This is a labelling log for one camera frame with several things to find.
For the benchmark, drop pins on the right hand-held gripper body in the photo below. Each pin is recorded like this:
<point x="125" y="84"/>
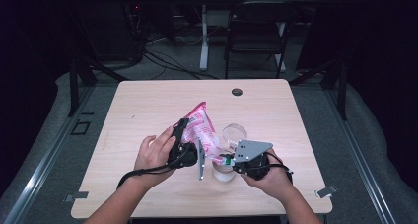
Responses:
<point x="251" y="150"/>

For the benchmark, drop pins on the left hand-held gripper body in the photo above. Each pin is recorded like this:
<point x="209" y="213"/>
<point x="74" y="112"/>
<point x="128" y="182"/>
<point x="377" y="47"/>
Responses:
<point x="184" y="156"/>

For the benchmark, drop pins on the pink and white plastic bag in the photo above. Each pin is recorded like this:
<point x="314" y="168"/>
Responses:
<point x="200" y="125"/>

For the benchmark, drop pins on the person's left hand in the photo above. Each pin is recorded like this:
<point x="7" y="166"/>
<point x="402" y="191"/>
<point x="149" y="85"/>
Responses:
<point x="151" y="161"/>

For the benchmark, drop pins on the person's right hand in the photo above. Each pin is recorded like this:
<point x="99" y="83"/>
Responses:
<point x="276" y="184"/>

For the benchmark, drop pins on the round dark table grommet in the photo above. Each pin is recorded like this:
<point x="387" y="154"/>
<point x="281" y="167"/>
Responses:
<point x="237" y="92"/>

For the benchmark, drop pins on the grey tape tab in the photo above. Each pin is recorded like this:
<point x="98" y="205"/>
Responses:
<point x="326" y="191"/>
<point x="79" y="195"/>

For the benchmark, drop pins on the black metal stand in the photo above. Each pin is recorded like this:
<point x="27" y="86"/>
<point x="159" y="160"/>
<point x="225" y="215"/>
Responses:
<point x="342" y="92"/>
<point x="73" y="86"/>

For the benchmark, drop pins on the dark equipment cabinet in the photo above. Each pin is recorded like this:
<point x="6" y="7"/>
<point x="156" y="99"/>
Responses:
<point x="108" y="30"/>

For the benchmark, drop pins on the black folding chair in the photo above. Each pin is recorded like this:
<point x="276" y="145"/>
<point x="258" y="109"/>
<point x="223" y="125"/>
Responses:
<point x="259" y="13"/>

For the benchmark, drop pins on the aluminium floor rail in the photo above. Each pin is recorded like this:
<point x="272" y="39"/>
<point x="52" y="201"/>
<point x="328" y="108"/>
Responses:
<point x="49" y="155"/>
<point x="356" y="151"/>

